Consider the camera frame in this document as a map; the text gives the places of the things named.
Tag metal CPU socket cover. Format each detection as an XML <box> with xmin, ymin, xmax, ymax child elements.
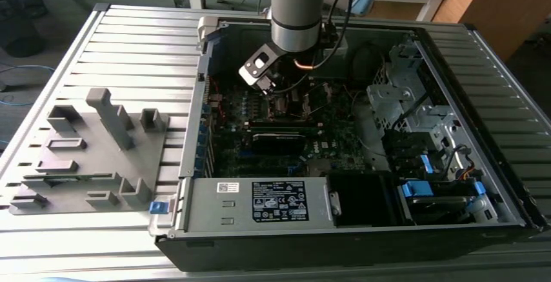
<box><xmin>301</xmin><ymin>90</ymin><xmax>323</xmax><ymax>118</ymax></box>

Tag CPU socket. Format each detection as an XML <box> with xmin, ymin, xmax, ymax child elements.
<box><xmin>266</xmin><ymin>94</ymin><xmax>310</xmax><ymax>122</ymax></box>

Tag RAM slot with black latch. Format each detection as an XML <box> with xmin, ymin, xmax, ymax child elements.
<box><xmin>250</xmin><ymin>125</ymin><xmax>325</xmax><ymax>131</ymax></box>
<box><xmin>250</xmin><ymin>117</ymin><xmax>323</xmax><ymax>123</ymax></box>

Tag RAM slot with white latch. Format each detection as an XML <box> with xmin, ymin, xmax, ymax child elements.
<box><xmin>250</xmin><ymin>121</ymin><xmax>325</xmax><ymax>127</ymax></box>
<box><xmin>250</xmin><ymin>128</ymin><xmax>325</xmax><ymax>135</ymax></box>

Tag metal drive cage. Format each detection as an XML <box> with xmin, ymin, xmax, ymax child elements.
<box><xmin>365</xmin><ymin>33</ymin><xmax>466</xmax><ymax>147</ymax></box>

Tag green motherboard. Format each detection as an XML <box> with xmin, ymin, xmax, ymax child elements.
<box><xmin>206</xmin><ymin>74</ymin><xmax>377</xmax><ymax>179</ymax></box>

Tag black graphics card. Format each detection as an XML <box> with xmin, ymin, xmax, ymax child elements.
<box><xmin>251</xmin><ymin>131</ymin><xmax>310</xmax><ymax>157</ymax></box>

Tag silver power supply unit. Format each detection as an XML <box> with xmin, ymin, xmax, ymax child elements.
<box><xmin>183</xmin><ymin>177</ymin><xmax>337</xmax><ymax>232</ymax></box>

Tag silver hard disk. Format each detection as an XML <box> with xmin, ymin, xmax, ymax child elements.
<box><xmin>407</xmin><ymin>196</ymin><xmax>471</xmax><ymax>225</ymax></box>

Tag wooden cabinet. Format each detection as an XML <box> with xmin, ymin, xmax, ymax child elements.
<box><xmin>433</xmin><ymin>0</ymin><xmax>551</xmax><ymax>62</ymax></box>

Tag gray part rack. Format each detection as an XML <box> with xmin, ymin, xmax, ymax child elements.
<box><xmin>7</xmin><ymin>87</ymin><xmax>173</xmax><ymax>216</ymax></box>

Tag blue case latch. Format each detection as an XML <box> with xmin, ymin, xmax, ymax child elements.
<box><xmin>149</xmin><ymin>200</ymin><xmax>170</xmax><ymax>216</ymax></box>

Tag black open PC case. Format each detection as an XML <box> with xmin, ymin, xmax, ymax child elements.
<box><xmin>147</xmin><ymin>15</ymin><xmax>551</xmax><ymax>272</ymax></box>

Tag green RAM stick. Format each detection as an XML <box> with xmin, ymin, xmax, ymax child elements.
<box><xmin>43</xmin><ymin>173</ymin><xmax>117</xmax><ymax>183</ymax></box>

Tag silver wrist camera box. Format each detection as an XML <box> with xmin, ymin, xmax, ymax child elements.
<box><xmin>239</xmin><ymin>41</ymin><xmax>289</xmax><ymax>96</ymax></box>

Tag black looped internal cable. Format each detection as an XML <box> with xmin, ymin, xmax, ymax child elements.
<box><xmin>349</xmin><ymin>42</ymin><xmax>387</xmax><ymax>85</ymax></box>

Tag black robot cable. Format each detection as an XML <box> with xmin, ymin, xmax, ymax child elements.
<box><xmin>310</xmin><ymin>0</ymin><xmax>359</xmax><ymax>70</ymax></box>

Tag thin gray wire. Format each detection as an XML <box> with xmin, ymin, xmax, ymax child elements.
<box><xmin>347</xmin><ymin>88</ymin><xmax>391</xmax><ymax>160</ymax></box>

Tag black power cable bundle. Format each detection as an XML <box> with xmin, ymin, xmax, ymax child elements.
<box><xmin>382</xmin><ymin>91</ymin><xmax>437</xmax><ymax>179</ymax></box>

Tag blue disk carrier handle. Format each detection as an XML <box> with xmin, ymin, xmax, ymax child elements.
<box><xmin>470</xmin><ymin>180</ymin><xmax>487</xmax><ymax>214</ymax></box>
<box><xmin>418</xmin><ymin>154</ymin><xmax>434</xmax><ymax>174</ymax></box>
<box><xmin>399</xmin><ymin>180</ymin><xmax>434</xmax><ymax>199</ymax></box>

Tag black data cable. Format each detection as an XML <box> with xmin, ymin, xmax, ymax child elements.
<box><xmin>442</xmin><ymin>144</ymin><xmax>470</xmax><ymax>175</ymax></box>

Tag coloured power wires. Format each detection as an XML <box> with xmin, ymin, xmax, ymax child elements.
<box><xmin>455</xmin><ymin>164</ymin><xmax>479</xmax><ymax>180</ymax></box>

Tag blue floor cable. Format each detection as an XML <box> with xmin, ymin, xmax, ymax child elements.
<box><xmin>0</xmin><ymin>64</ymin><xmax>58</xmax><ymax>107</ymax></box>

